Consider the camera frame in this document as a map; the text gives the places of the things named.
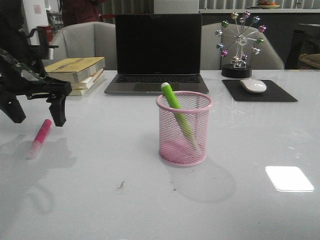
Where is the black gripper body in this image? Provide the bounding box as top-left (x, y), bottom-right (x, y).
top-left (0, 48), bottom-right (72, 100)

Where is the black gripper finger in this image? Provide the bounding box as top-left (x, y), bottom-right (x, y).
top-left (0, 93), bottom-right (26, 124)
top-left (46, 94), bottom-right (66, 127)

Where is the pink marker pen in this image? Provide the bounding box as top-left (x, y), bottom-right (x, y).
top-left (27, 119), bottom-right (52, 160)

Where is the green marker pen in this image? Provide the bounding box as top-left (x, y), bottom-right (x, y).
top-left (160, 82), bottom-right (198, 151)

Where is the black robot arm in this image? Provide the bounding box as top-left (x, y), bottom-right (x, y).
top-left (0, 0), bottom-right (72, 127)

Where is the pink mesh pen holder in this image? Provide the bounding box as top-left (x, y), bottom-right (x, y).
top-left (156, 91), bottom-right (213, 167)

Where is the bottom book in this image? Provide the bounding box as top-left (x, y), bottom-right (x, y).
top-left (67, 77), bottom-right (107, 97)

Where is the middle white book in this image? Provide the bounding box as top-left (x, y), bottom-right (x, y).
top-left (71, 69), bottom-right (104, 90)

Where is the top yellow book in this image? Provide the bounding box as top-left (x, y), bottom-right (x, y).
top-left (45, 56), bottom-right (105, 83)

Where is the red bin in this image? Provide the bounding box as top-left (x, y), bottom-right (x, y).
top-left (38, 25), bottom-right (53, 43)

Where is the left grey armchair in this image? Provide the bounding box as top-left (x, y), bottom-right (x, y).
top-left (43, 21), bottom-right (117, 70)

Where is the grey armchair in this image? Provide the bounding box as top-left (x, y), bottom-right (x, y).
top-left (43, 21), bottom-right (117, 70)
top-left (200, 22), bottom-right (284, 70)

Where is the grey open laptop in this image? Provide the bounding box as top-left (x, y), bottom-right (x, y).
top-left (104, 13), bottom-right (209, 96)

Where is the right grey armchair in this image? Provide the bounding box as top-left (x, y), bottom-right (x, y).
top-left (200, 22), bottom-right (284, 70)

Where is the white computer mouse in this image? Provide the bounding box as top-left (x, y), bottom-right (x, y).
top-left (239, 78), bottom-right (267, 93)

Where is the ferris wheel desk ornament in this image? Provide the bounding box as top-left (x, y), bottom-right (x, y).
top-left (215, 10), bottom-right (267, 79)

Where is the black mouse pad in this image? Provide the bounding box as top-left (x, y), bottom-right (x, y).
top-left (222, 79), bottom-right (298, 103)

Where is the fruit bowl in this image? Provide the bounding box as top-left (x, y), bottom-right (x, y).
top-left (257, 0), bottom-right (281, 10)

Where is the beige sofa cushion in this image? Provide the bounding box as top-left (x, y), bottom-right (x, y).
top-left (298, 53), bottom-right (320, 70)

